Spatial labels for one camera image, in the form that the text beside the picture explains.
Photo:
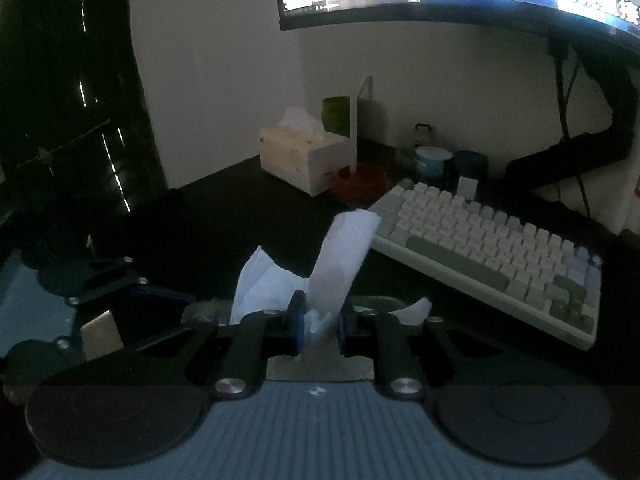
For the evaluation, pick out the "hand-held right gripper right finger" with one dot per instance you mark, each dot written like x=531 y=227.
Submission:
x=343 y=332

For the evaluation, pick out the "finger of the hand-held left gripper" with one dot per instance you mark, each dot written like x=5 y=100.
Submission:
x=100 y=277
x=40 y=365

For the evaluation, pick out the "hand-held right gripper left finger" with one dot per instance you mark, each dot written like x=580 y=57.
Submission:
x=298 y=325

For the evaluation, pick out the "white tissue paper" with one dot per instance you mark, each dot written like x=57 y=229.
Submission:
x=340 y=260

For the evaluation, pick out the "red dish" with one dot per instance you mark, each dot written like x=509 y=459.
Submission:
x=362 y=182

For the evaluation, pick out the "white mechanical keyboard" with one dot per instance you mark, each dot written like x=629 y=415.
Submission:
x=480 y=250

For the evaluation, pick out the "cream tissue box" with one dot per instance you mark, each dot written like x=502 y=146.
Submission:
x=290 y=155

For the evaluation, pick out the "blue and white cup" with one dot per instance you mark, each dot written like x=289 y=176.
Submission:
x=431 y=167

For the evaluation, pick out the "upright white panel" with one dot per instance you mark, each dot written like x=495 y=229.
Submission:
x=362 y=125

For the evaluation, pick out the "green cup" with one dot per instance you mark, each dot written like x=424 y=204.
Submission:
x=336 y=115

